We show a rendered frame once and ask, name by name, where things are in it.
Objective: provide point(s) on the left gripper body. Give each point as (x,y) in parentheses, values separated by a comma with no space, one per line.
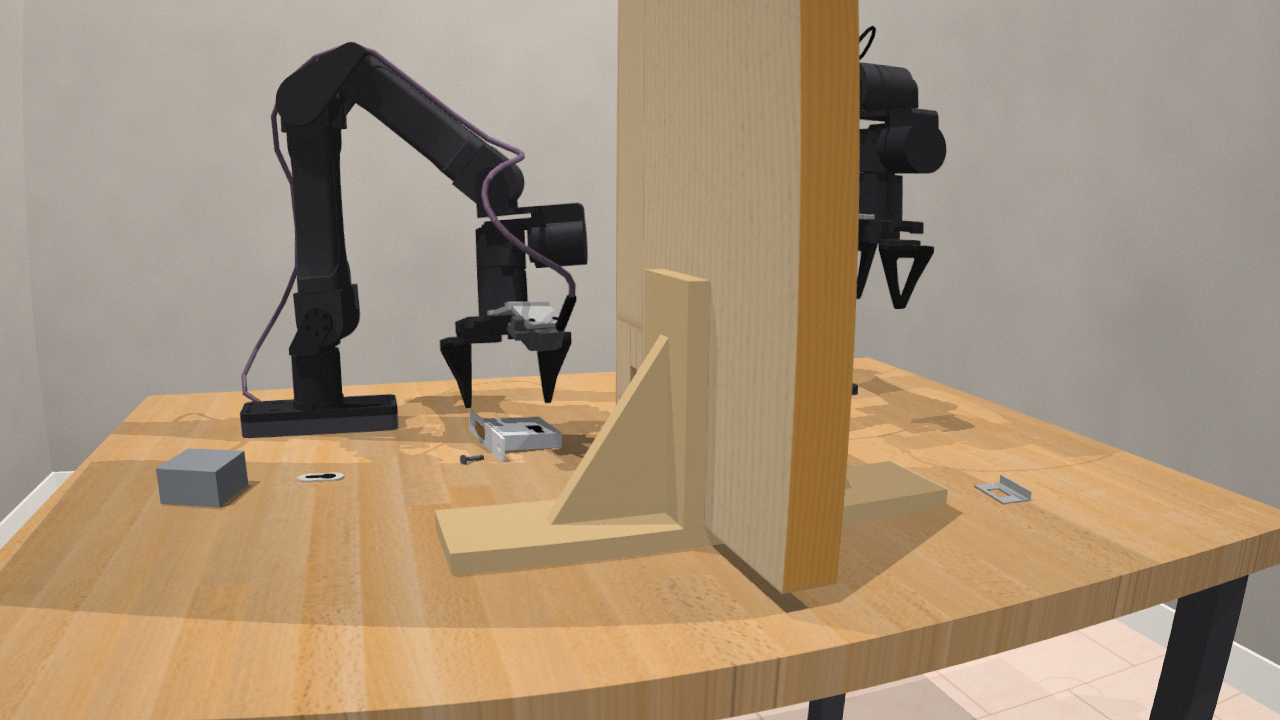
(882,202)

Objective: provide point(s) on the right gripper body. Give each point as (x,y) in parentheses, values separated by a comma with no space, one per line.
(501,297)

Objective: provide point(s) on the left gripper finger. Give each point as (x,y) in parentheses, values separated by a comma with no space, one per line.
(889,256)
(867,255)

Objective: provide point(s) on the tan wooden door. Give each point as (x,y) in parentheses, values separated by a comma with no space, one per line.
(738,148)

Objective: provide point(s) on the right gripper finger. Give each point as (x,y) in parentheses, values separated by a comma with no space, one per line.
(557,359)
(460,352)

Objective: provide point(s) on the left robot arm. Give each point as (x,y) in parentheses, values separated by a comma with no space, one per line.
(910,140)

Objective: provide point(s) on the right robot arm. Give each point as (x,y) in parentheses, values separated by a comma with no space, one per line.
(327,304)

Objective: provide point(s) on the grey metal bracket with rectangular hole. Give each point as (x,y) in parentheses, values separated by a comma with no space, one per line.
(1016,492)

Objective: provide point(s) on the grey mortise lock with keyhole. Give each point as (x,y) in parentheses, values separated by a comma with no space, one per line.
(515,432)

